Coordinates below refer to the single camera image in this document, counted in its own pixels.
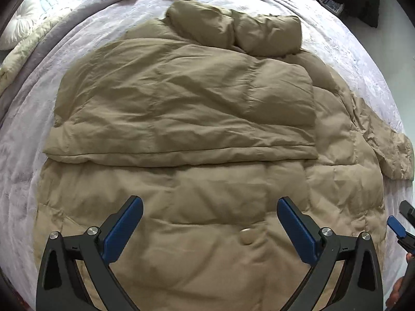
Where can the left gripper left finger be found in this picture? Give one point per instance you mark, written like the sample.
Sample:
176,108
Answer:
60,285

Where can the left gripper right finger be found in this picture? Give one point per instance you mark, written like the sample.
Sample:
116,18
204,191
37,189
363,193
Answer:
359,285

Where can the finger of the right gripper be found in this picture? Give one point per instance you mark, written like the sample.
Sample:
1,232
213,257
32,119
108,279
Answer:
404,238
408,212

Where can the tan puffer jacket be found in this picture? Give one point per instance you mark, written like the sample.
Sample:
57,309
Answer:
210,116

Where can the person right hand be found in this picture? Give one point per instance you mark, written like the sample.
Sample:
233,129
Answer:
395,294

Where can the lavender plush bed blanket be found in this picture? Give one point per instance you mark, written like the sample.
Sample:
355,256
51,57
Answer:
27,109

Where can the small printed box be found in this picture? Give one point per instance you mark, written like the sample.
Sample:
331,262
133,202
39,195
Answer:
334,7

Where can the cream quilted comforter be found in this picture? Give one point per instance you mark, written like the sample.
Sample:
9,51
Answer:
14,61

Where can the round white cushion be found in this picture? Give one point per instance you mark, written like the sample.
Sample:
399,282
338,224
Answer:
23,22

